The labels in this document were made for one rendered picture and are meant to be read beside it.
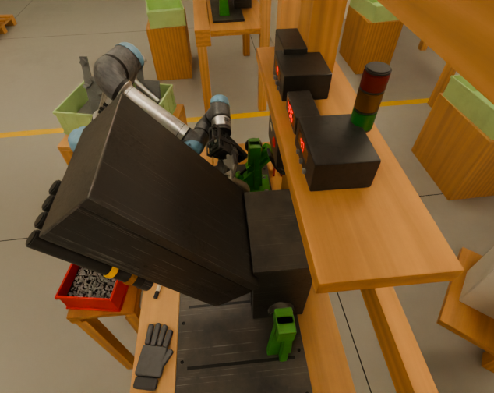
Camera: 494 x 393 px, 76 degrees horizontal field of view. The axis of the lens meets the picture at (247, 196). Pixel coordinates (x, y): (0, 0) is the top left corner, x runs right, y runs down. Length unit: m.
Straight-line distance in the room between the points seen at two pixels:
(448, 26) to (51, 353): 2.36
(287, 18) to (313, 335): 1.19
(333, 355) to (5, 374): 1.90
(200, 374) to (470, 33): 1.06
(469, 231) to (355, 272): 2.47
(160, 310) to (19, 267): 1.74
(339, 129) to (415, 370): 0.53
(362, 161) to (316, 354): 0.75
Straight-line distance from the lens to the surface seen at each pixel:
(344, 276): 0.56
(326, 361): 1.20
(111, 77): 1.25
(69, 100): 2.37
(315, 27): 0.99
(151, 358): 1.17
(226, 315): 1.20
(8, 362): 2.52
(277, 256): 0.91
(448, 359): 2.38
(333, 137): 0.68
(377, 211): 0.66
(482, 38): 0.41
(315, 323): 1.23
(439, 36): 0.46
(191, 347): 1.18
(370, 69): 0.67
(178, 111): 2.29
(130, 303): 1.41
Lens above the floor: 2.02
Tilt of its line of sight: 48 degrees down
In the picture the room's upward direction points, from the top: 1 degrees counter-clockwise
